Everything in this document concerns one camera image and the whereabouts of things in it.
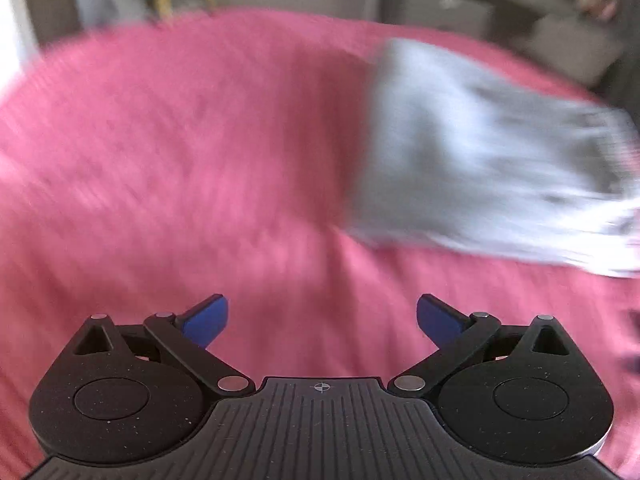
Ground grey shelf cabinet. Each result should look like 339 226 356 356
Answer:
395 0 628 88

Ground pink item on shelf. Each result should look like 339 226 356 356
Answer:
577 0 622 22

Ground pink ribbed blanket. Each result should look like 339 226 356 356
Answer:
0 9 640 476

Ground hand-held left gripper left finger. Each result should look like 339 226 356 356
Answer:
72 294 257 399

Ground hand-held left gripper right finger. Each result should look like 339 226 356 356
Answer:
387 294 571 399

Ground grey pants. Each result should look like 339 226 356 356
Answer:
337 37 640 278

